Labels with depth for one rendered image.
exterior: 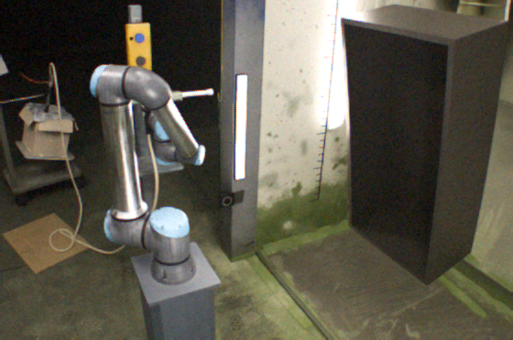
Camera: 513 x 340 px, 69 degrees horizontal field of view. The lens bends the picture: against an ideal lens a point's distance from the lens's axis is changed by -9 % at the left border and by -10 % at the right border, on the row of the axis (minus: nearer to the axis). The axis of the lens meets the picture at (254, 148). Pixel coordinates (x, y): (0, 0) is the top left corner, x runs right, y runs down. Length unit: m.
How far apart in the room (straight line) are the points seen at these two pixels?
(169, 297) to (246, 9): 1.45
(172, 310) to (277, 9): 1.59
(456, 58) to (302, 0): 1.12
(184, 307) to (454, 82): 1.35
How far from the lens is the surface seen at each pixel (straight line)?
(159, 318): 1.74
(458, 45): 1.51
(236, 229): 2.65
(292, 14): 2.34
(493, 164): 3.05
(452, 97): 1.56
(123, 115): 1.45
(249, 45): 2.23
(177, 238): 1.58
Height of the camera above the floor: 1.78
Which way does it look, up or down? 23 degrees down
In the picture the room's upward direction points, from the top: 2 degrees clockwise
